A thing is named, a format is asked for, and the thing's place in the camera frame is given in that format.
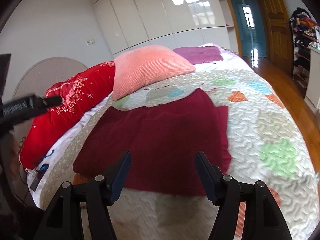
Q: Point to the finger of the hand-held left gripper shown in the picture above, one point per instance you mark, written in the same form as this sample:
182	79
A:
50	102

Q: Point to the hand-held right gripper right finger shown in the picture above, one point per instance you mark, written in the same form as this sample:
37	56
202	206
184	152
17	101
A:
206	177

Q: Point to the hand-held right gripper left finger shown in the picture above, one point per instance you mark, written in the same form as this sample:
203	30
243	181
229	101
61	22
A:
120	177

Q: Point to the dark red garment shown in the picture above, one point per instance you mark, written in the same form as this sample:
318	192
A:
162	135

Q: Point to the cluttered clothes shelf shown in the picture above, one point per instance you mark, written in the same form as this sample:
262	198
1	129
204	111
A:
302	30

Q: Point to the red floral quilt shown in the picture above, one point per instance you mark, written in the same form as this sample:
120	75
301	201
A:
62	110

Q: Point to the round grey headboard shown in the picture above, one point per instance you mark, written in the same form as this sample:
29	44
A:
50	72

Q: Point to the white fleece blanket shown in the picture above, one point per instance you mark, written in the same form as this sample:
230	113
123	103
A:
67	136

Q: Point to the patchwork heart quilt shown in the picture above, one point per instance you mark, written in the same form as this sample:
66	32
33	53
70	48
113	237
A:
270	130

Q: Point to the pink ribbed pillow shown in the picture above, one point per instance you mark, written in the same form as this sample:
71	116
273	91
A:
147	67

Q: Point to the purple cloth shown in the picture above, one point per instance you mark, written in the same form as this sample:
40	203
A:
197	53

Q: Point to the white glossy wardrobe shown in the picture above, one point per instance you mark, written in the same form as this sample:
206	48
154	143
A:
155	12

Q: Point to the white cabinet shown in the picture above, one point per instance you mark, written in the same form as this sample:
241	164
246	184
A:
313	80

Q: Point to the teal door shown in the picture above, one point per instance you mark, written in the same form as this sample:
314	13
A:
250	37

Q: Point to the wooden door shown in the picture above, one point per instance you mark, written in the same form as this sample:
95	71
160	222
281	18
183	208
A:
277	30

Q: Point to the white wall switch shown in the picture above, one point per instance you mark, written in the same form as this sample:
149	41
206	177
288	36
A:
90	42

